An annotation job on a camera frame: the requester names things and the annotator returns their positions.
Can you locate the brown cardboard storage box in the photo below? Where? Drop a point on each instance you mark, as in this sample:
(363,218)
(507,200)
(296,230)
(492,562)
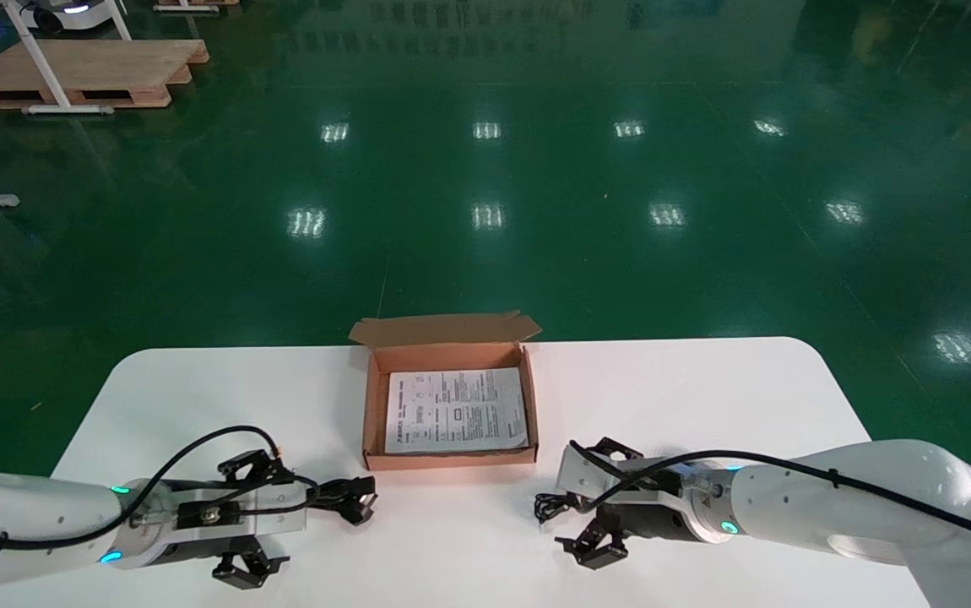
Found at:
(443,328)

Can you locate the white metal table frame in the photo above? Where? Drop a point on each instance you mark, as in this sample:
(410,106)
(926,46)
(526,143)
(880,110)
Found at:
(34,55)

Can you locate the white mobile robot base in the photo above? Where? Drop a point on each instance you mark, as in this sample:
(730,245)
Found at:
(72,13)

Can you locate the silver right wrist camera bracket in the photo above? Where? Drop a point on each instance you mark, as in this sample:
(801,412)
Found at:
(578,473)

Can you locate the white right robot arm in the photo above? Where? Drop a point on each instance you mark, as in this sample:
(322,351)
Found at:
(899,490)

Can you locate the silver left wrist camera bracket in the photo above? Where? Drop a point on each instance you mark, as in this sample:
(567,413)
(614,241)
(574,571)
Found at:
(274,515)

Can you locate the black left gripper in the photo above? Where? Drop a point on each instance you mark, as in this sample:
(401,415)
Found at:
(198,547)

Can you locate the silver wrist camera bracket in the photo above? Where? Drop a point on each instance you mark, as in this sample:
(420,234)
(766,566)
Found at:
(578,473)
(274,515)

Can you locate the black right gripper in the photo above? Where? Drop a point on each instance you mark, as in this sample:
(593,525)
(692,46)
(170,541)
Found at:
(671,519)

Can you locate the white printed instruction sheet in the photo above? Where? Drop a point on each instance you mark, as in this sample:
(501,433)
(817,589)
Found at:
(456,409)

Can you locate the large wooden pallet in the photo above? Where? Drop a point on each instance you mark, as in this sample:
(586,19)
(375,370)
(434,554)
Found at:
(105,72)

